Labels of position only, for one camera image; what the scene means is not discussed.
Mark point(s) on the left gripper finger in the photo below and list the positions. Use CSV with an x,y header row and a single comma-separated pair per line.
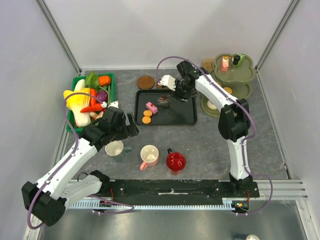
x,y
130,134
132,125

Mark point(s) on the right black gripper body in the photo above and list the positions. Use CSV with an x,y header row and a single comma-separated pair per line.
x,y
181,90

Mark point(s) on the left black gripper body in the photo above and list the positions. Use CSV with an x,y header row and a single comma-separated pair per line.
x,y
119,132

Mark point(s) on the metal tongs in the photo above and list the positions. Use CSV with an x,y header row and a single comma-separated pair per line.
x,y
172,100

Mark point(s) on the chocolate layer cake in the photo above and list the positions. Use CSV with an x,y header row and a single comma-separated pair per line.
x,y
163,101

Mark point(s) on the pink cake with cherry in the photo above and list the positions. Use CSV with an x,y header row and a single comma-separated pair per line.
x,y
151,107

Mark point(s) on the white chocolate donut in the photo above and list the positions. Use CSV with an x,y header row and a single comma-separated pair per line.
x,y
210,105

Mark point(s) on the pink striped cake slice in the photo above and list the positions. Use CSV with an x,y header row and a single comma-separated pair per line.
x,y
225,63

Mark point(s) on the green white cake slice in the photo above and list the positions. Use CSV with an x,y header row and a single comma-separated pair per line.
x,y
239,57

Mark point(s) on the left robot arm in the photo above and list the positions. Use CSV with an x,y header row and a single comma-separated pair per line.
x,y
50,196

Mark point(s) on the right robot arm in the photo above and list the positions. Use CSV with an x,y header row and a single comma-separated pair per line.
x,y
234,118

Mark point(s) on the beige toy mushroom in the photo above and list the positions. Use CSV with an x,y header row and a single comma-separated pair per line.
x,y
95,115

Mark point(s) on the lying orange toy carrot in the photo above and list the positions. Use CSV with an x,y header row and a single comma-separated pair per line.
x,y
94,108

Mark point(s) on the grey blue mug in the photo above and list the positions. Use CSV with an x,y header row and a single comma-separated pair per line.
x,y
117,150

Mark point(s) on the black baking tray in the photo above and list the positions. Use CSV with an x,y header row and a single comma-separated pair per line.
x,y
176,114

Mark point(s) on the middle brown saucer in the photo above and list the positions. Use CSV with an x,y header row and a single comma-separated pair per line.
x,y
162,87

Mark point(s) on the brown saucer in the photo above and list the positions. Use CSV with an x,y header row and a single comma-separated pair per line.
x,y
145,82
162,87

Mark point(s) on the pink mug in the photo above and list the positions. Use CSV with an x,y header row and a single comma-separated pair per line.
x,y
150,156

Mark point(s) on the purple toy onion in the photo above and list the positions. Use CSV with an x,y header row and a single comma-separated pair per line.
x,y
102,96

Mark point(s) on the upright orange toy carrot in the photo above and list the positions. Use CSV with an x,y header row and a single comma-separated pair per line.
x,y
93,94

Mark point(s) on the green toy beans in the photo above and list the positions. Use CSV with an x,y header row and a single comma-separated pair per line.
x,y
108,90

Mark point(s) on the brown cardboard boxes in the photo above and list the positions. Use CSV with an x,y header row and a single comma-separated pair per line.
x,y
208,64

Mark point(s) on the left brown saucer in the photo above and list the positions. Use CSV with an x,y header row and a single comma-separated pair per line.
x,y
145,82

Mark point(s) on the green plastic crate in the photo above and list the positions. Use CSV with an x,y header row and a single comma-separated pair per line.
x,y
80,120

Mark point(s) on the yellow toy cabbage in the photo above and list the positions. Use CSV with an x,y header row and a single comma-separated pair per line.
x,y
79,101

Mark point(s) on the orange toy pumpkin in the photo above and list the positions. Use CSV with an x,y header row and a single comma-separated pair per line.
x,y
104,80

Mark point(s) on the green three-tier stand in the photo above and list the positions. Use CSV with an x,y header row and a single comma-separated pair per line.
x,y
237,78

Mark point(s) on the white toy radish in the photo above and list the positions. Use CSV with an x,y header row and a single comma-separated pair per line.
x,y
81,84

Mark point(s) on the red mug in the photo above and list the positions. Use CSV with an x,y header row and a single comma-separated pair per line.
x,y
175,162

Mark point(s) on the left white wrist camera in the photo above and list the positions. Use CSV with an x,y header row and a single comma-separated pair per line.
x,y
114,104

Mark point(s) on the white cable duct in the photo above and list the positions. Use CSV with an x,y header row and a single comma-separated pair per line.
x,y
90,203

